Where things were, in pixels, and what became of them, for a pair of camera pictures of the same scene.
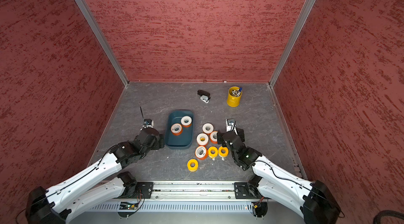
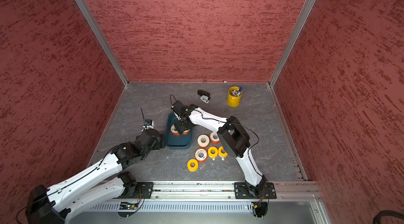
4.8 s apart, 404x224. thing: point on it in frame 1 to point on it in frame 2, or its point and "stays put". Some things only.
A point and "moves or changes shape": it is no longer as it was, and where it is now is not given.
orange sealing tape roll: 202,139 stays put
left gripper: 159,142 stays put
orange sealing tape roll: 176,129 stays put
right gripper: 220,139 to 180,128
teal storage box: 179,133 stays put
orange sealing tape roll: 208,128 moves or changes shape
